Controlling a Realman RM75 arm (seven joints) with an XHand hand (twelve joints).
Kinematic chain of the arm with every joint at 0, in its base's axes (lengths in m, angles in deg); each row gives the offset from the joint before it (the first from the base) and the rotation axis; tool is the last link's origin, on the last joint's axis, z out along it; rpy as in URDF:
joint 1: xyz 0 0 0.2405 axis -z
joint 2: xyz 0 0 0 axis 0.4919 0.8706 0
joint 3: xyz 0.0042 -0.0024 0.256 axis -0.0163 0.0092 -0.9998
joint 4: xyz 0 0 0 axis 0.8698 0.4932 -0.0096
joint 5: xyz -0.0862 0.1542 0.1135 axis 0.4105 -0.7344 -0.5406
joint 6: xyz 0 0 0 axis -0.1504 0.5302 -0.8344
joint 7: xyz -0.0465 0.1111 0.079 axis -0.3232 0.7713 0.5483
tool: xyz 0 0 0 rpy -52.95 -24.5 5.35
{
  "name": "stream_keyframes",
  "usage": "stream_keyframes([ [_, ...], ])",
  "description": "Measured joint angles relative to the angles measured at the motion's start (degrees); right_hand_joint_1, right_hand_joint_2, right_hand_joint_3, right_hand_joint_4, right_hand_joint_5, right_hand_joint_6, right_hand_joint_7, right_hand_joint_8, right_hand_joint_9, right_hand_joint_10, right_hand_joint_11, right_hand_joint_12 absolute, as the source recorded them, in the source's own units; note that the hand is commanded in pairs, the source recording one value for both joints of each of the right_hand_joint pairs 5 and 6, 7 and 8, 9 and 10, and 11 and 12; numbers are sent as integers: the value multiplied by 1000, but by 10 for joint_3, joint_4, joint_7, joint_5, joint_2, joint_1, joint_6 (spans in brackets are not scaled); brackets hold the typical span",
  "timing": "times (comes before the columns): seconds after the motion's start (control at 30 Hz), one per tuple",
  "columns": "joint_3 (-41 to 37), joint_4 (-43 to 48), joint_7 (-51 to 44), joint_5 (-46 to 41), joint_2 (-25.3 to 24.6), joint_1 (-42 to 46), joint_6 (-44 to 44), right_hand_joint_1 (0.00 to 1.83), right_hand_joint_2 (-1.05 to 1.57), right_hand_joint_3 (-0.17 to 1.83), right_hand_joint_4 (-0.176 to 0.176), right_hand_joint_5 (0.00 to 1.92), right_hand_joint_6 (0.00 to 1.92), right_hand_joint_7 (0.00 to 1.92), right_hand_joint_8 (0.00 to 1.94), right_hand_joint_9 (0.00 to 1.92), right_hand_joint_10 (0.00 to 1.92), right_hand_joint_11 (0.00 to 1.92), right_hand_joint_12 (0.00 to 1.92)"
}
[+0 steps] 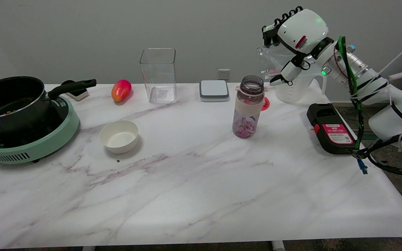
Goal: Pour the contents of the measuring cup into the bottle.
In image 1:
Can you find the small clear measuring cup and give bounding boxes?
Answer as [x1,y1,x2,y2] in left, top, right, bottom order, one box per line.
[256,45,314,83]

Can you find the clear water bottle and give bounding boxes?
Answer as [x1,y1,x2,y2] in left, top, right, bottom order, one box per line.
[232,75,268,139]

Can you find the black device with red label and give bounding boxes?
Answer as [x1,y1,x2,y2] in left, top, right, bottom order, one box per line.
[306,103,359,155]

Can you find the small black white object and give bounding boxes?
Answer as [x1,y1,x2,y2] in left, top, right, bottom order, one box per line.
[61,80,90,101]

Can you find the green induction cooker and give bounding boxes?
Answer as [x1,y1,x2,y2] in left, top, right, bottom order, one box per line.
[0,96,80,165]

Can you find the clear square tall container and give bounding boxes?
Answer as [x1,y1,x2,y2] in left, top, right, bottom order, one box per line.
[140,48,178,104]

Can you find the red orange mango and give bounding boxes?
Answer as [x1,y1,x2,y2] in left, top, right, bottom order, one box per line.
[111,79,132,102]

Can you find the pink white candy pieces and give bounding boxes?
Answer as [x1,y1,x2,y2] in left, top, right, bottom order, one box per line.
[233,117,257,138]

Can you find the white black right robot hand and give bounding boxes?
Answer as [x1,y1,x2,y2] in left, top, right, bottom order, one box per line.
[262,6,335,86]

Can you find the large clear measuring jug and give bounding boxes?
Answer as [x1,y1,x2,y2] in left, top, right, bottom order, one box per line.
[275,66,328,104]

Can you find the white grey kitchen scale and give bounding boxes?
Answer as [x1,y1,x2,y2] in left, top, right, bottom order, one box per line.
[199,80,230,102]

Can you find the black pot with handle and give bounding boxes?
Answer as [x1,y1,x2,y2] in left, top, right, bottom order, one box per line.
[0,76,97,135]

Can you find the white bowl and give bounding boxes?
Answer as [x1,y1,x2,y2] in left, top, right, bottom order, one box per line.
[99,120,139,154]

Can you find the black green robot cables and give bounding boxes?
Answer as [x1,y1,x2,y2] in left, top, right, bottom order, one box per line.
[334,35,402,177]

